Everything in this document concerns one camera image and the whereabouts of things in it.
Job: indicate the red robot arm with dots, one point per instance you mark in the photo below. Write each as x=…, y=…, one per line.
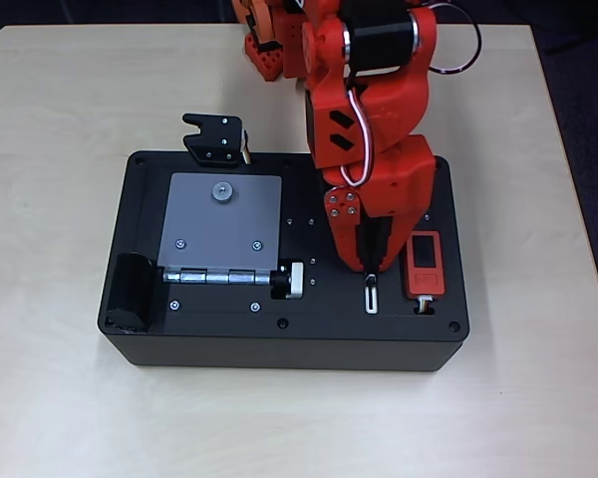
x=324, y=50

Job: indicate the white slider track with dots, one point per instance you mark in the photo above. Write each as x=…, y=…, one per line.
x=372, y=310

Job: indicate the black task board box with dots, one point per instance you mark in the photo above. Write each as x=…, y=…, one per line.
x=324, y=309

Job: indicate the red display stick module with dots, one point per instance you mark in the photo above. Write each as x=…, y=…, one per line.
x=426, y=281

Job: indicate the grey hinged door plate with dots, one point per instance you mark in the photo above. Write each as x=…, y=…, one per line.
x=229, y=224

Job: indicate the grey round door knob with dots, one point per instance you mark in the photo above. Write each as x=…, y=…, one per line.
x=222, y=191

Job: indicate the metal door hinge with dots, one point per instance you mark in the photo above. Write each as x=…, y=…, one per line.
x=214, y=277

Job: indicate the orange table clamp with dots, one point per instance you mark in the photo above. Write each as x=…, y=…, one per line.
x=259, y=20

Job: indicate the black cylinder post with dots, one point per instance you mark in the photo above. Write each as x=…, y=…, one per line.
x=129, y=294

